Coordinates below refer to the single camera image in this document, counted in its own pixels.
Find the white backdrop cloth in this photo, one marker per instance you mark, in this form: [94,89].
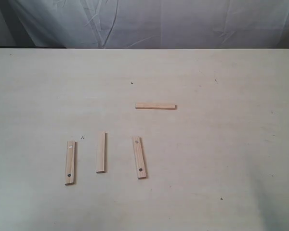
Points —
[144,24]

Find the wooden slat with holes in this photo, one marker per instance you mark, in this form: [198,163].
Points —
[139,157]
[71,163]

